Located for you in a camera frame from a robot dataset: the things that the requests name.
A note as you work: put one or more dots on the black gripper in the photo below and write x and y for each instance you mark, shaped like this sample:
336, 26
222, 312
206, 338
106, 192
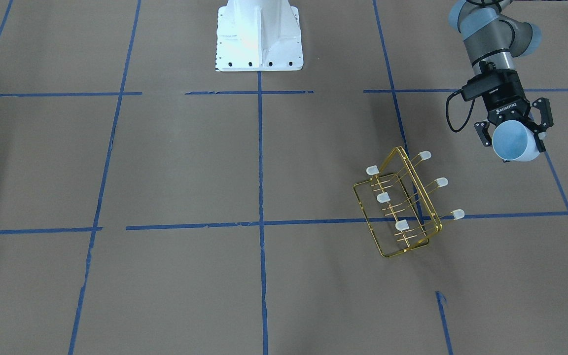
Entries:
506, 101

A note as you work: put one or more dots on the light blue plastic cup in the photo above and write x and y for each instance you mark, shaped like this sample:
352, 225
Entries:
513, 142

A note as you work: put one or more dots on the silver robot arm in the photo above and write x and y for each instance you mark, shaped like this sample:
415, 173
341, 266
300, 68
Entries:
492, 40

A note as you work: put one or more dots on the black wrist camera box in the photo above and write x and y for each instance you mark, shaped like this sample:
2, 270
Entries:
479, 85

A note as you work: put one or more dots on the gold wire cup holder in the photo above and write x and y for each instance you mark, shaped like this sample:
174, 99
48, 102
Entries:
397, 206

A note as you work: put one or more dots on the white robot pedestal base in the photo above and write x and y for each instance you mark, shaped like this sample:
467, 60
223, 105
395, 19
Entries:
258, 35

